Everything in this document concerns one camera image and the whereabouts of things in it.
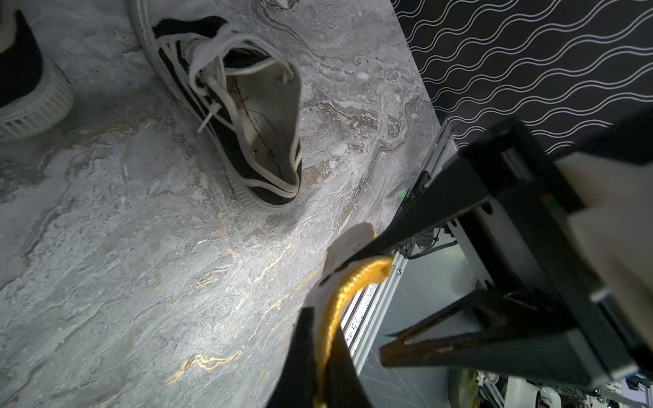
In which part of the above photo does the black white sneaker with laces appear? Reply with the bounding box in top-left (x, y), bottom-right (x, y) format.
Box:
top-left (1, 1), bottom-right (74, 143)

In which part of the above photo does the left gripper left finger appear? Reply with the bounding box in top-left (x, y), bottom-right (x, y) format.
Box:
top-left (266, 308), bottom-right (316, 408)

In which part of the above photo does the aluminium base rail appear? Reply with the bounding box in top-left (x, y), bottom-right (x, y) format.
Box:
top-left (341, 120), bottom-right (457, 374)

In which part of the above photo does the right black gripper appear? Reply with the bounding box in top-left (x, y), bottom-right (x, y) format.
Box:
top-left (338, 120), bottom-right (652, 388)

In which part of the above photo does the orange insole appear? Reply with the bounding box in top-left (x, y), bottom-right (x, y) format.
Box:
top-left (304, 223), bottom-right (394, 407)

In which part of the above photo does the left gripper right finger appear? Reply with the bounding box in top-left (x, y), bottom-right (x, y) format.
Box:
top-left (324, 327), bottom-right (372, 408)

